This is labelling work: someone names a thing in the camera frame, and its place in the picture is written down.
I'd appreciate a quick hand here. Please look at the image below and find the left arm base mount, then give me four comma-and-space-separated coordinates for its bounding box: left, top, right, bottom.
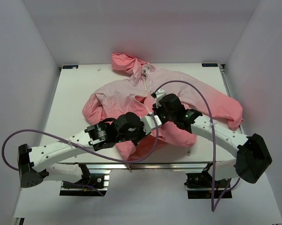
60, 163, 109, 197

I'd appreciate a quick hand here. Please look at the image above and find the blue label sticker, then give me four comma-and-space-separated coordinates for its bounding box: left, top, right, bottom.
201, 63, 218, 67
62, 65, 78, 69

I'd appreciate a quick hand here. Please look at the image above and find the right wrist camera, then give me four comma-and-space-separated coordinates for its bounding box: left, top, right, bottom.
151, 89, 167, 108

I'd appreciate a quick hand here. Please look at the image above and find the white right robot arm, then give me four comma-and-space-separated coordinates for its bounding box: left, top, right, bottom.
152, 90, 272, 187

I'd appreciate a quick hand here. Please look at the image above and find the blue label sticker right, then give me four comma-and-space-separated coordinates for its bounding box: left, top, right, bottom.
201, 63, 218, 67

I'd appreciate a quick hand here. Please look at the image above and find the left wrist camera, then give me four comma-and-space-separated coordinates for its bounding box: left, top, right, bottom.
141, 113, 162, 135

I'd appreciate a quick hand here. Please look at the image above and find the purple cable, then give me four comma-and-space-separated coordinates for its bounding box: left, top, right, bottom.
1, 112, 159, 196
152, 80, 241, 212

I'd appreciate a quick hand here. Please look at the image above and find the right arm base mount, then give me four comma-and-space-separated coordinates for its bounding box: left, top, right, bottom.
182, 162, 232, 201

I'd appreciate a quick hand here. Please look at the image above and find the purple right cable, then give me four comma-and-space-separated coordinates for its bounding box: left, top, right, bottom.
152, 80, 241, 212

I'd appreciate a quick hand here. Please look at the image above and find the blue label sticker left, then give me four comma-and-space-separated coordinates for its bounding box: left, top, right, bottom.
62, 65, 78, 69

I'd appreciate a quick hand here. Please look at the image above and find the pink hooded zip jacket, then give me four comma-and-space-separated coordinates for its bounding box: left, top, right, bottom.
82, 53, 243, 161

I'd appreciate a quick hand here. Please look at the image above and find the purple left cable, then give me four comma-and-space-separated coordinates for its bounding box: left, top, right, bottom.
1, 112, 159, 196

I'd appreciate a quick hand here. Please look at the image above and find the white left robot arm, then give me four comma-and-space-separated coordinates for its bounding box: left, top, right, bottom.
18, 112, 150, 188

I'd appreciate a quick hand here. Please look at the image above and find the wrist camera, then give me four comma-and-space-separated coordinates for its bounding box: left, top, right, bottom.
151, 89, 167, 108
141, 113, 162, 135

